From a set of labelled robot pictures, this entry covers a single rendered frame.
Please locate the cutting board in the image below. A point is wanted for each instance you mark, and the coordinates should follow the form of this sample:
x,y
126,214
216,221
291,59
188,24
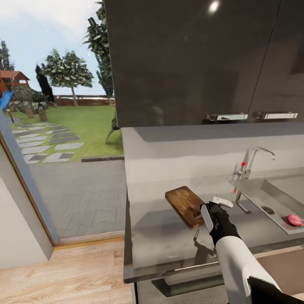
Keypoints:
x,y
187,203

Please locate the drop in sink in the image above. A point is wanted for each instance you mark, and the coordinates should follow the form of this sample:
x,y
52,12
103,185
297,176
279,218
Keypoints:
x,y
276,196

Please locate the cabinet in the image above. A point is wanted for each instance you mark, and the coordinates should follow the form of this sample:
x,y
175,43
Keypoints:
x,y
206,62

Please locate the dishwasher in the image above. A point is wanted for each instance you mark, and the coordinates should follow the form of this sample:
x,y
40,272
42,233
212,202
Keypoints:
x,y
203,286

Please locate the fixed window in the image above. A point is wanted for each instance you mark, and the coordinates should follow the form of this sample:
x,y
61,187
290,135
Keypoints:
x,y
58,123

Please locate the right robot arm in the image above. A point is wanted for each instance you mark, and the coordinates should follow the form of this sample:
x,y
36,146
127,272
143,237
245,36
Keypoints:
x,y
246,281

